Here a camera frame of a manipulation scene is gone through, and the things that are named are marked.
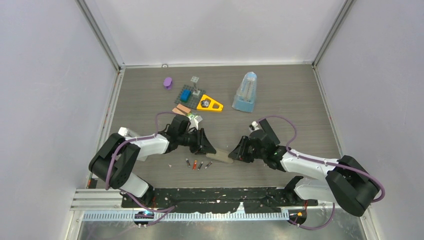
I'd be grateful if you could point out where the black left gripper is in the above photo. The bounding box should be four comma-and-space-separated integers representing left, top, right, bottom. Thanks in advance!
178, 128, 215, 156

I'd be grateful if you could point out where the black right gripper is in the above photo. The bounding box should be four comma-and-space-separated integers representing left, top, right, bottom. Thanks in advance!
228, 136, 266, 164

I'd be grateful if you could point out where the white remote control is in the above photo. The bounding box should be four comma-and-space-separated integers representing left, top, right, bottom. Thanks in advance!
206, 149, 234, 164

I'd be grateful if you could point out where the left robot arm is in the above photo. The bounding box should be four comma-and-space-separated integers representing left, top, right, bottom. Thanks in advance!
88, 114, 217, 207

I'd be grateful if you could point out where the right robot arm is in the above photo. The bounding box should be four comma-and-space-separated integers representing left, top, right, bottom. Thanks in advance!
228, 129, 384, 217

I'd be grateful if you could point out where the black remote control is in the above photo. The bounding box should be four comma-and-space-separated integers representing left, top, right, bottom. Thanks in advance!
258, 118, 280, 145

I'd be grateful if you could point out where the green monster toy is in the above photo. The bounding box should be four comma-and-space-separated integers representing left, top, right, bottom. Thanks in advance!
187, 113, 198, 119

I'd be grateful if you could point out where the yellow triangular toy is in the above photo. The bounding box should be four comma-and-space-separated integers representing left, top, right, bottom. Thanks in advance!
196, 94, 224, 113

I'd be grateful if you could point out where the tan wooden block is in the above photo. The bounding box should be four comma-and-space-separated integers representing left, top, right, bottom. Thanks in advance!
176, 104, 191, 115
172, 107, 187, 116

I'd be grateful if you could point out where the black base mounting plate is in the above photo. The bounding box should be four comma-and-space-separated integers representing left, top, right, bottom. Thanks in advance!
137, 187, 318, 214

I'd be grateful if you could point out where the grey building brick plate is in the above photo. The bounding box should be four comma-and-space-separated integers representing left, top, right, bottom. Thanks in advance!
174, 84, 206, 110

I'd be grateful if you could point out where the blue translucent metronome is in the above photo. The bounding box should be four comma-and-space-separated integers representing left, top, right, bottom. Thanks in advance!
232, 71, 257, 113

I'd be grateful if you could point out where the blue building brick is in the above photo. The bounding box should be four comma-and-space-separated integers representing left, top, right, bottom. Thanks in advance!
179, 89, 192, 103

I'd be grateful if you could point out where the purple cap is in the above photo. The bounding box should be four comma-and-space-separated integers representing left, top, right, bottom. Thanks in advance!
163, 77, 173, 90

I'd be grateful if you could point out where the grey brick post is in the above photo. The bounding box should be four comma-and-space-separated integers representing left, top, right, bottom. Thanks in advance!
190, 76, 201, 97

